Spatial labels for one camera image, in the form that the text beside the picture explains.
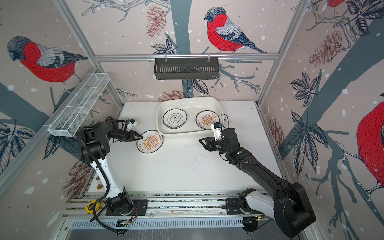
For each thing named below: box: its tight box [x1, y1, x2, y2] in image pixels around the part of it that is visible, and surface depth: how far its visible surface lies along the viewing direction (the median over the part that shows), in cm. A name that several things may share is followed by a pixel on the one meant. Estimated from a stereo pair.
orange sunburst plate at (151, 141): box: [136, 130, 164, 154], surface depth 100 cm
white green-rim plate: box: [162, 108, 188, 129], surface depth 110 cm
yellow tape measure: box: [85, 199, 101, 214], surface depth 74 cm
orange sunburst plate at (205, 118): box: [195, 110, 220, 130], surface depth 112 cm
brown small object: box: [96, 176, 103, 190], surface depth 81 cm
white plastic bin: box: [156, 96, 224, 139], surface depth 113 cm
